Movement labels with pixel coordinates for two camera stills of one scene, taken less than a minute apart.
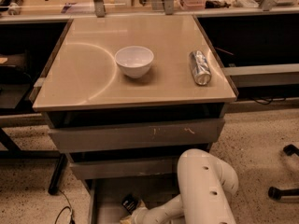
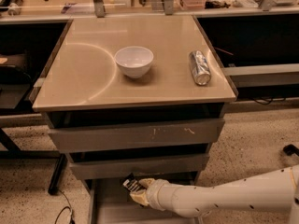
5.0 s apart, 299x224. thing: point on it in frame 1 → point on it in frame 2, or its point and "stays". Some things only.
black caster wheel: x=291 y=149 stays
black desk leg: x=58 y=175 stays
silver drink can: x=200 y=67 stays
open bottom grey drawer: x=106 y=196 stays
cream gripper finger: x=126 y=220 → x=140 y=197
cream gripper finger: x=142 y=204 → x=147 y=182
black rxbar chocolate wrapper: x=130 y=203 → x=131 y=182
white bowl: x=134 y=61 stays
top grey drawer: x=135 y=135 stays
